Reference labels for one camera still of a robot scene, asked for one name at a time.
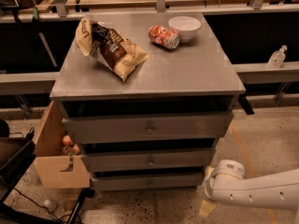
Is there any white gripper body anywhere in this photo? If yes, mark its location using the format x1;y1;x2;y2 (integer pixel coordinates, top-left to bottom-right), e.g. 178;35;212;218
203;160;245;201

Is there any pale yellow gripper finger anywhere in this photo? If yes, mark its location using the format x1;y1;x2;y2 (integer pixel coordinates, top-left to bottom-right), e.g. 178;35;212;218
199;200;216;218

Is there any grey bottom drawer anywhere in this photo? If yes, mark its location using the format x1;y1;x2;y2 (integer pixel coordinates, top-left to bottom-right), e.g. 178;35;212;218
93;172;203;192

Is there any grey drawer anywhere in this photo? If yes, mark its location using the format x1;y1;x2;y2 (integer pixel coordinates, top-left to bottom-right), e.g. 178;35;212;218
82;148;215;172
63;112;233;144
93;172;203;192

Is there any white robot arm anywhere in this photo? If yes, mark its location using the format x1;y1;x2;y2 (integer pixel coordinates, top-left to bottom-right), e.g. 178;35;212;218
199;160;299;224

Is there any grey middle drawer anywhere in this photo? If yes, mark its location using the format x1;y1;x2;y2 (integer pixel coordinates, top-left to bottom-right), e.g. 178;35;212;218
82;148;215;172

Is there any grey drawer cabinet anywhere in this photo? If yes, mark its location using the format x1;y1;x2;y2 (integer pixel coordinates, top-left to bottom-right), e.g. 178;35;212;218
50;13;245;181

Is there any grey top drawer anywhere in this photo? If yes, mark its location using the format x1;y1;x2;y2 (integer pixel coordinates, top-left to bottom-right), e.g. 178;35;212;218
63;112;233;144

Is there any clear sanitizer bottle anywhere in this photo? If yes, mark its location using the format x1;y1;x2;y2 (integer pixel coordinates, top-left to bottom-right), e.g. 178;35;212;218
268;45;288;68

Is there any red apple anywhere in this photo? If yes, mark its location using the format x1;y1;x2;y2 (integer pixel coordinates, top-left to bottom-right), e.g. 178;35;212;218
63;135;72;147
72;144;80;155

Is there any white bowl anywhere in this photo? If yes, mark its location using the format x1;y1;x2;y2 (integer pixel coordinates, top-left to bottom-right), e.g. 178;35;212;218
168;16;201;42

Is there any orange soda can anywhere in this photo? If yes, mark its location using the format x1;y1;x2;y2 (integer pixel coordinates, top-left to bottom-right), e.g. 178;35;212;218
149;25;180;49

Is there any wooden side box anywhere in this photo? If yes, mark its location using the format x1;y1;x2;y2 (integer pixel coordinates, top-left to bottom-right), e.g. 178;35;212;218
33;102;90;189

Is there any yellow brown chip bag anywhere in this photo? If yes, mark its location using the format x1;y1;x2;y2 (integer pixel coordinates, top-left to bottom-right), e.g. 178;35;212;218
76;17;149;81

